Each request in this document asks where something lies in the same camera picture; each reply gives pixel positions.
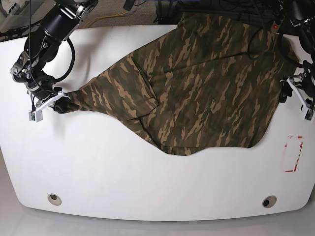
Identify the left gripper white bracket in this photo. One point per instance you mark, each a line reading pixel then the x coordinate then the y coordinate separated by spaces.
pixel 303 85

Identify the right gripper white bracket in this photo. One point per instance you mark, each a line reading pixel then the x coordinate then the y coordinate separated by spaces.
pixel 39 96

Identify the camouflage T-shirt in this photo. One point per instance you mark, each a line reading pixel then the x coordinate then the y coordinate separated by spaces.
pixel 210 82

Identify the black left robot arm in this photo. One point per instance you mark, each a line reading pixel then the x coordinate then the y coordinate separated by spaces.
pixel 301 15

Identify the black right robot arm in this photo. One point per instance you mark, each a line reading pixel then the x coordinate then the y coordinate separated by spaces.
pixel 42 46

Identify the red tape rectangle marking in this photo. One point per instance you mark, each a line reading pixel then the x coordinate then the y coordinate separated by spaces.
pixel 291 153

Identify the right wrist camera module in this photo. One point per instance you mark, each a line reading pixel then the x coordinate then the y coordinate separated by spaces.
pixel 35 116

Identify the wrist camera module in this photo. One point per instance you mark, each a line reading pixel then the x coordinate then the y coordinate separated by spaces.
pixel 308 114
pixel 35 116

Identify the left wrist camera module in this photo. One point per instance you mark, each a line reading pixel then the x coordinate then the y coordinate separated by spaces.
pixel 308 114

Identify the black power strip red switch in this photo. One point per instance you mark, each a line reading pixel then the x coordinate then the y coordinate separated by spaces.
pixel 275 27

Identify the left table cable grommet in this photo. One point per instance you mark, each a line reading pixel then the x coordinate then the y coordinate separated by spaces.
pixel 54 199

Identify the table cable grommet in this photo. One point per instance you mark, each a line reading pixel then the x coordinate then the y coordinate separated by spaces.
pixel 269 201
pixel 54 199

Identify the right table cable grommet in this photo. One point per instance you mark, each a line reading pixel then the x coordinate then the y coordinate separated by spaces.
pixel 269 201

